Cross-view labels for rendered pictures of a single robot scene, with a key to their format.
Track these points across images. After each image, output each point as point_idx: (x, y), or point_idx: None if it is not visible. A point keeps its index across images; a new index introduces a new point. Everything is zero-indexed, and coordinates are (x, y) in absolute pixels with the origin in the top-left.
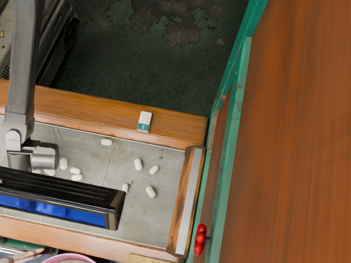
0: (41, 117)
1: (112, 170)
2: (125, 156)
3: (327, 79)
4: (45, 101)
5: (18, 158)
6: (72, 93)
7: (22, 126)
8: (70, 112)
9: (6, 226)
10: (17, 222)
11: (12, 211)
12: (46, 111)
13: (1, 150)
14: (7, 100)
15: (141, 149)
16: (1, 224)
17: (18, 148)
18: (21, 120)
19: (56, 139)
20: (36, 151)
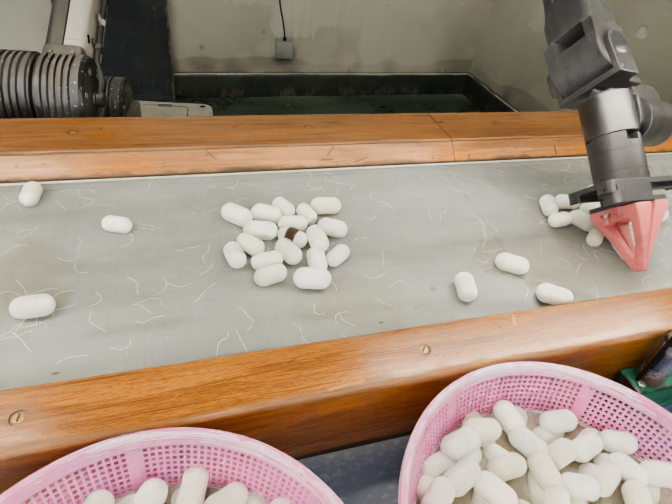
0: (485, 146)
1: (671, 190)
2: (660, 171)
3: None
4: (470, 125)
5: (632, 97)
6: (499, 112)
7: (616, 27)
8: (526, 130)
9: (661, 307)
10: (667, 291)
11: (613, 295)
12: (489, 135)
13: (463, 209)
14: (404, 133)
15: (666, 160)
16: (647, 307)
17: (634, 66)
18: (612, 17)
19: (537, 175)
20: (638, 92)
